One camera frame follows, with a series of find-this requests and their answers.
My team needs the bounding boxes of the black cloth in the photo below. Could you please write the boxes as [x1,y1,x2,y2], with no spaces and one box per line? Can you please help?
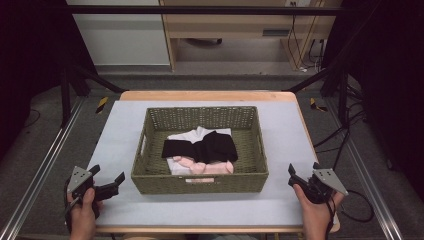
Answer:
[161,130,239,165]

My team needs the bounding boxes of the pink cloth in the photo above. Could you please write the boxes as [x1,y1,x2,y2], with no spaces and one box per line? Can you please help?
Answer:
[172,155,235,176]

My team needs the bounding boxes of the black horizontal frame bar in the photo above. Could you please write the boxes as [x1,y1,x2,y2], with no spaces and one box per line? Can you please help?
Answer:
[64,4,349,17]

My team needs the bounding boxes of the olive green woven basket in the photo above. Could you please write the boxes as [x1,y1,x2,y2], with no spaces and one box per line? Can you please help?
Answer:
[130,105,270,196]

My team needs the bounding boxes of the black metal frame stand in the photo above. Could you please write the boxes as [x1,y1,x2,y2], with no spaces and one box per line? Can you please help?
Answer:
[282,64,350,128]
[59,63,128,129]

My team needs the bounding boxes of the white cloth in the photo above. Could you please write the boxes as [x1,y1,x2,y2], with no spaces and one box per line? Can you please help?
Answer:
[165,125,233,176]

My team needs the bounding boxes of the thin black floor cable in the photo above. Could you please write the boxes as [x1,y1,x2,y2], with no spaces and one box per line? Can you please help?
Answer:
[22,107,42,130]

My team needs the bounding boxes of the black floor cables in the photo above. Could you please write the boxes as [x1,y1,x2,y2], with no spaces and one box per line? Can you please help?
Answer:
[312,84,368,172]

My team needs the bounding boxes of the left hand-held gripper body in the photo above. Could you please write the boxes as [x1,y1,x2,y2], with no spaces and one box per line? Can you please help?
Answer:
[66,165,102,203]

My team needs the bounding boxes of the black curtain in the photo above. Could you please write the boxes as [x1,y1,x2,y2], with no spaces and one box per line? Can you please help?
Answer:
[0,0,98,163]
[320,0,424,193]

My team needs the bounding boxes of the person's left hand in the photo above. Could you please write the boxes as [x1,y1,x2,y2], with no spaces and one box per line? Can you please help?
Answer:
[67,187,103,235]

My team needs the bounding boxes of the person's right hand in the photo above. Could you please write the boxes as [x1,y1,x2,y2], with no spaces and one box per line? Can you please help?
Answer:
[293,184,345,232]

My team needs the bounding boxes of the white cabinet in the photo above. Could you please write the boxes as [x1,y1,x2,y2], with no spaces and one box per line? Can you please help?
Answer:
[65,0,172,67]

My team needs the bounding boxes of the light wooden desk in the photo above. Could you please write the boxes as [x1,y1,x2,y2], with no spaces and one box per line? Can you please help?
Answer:
[159,0,345,72]

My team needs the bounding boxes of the aluminium floor rail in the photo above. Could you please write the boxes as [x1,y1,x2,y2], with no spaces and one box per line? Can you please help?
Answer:
[0,96,87,240]
[323,99,405,240]

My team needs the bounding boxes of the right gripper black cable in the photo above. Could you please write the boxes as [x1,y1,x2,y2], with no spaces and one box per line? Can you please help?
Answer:
[325,189,376,240]

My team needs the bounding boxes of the yellow black floor tape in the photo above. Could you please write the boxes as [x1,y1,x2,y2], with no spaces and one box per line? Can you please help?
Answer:
[309,97,329,113]
[95,96,110,115]

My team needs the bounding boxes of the cables under desk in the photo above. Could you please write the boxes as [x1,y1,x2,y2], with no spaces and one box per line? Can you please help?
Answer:
[285,1,327,73]

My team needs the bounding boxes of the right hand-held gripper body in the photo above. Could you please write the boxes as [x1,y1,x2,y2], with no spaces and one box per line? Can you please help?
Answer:
[304,167,350,205]

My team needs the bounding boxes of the wooden table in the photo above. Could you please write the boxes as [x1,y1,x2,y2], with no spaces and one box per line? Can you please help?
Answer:
[94,90,342,234]

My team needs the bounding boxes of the light grey table mat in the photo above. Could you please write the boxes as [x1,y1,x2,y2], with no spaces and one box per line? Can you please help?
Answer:
[86,100,320,228]

